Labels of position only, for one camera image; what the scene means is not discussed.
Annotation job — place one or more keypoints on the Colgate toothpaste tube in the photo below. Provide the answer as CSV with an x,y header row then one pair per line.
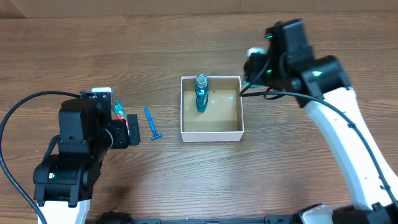
x,y
119,111

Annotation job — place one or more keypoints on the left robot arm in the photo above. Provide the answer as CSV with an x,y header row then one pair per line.
x,y
65,179

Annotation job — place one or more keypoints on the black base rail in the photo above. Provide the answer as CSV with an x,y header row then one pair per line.
x,y
126,218

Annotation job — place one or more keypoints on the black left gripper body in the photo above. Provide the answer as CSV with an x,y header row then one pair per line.
x,y
134,129

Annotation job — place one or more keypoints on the white cardboard box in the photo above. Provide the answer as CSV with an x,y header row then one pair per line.
x,y
223,119

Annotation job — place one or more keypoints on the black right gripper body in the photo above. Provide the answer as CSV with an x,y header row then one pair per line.
x,y
253,70

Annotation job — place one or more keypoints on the blue mouthwash bottle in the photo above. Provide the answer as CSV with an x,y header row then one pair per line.
x,y
201,91

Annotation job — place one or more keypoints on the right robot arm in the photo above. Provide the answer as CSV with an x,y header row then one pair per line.
x,y
323,89

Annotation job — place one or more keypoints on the blue disposable razor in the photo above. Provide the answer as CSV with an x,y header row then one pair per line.
x,y
152,126

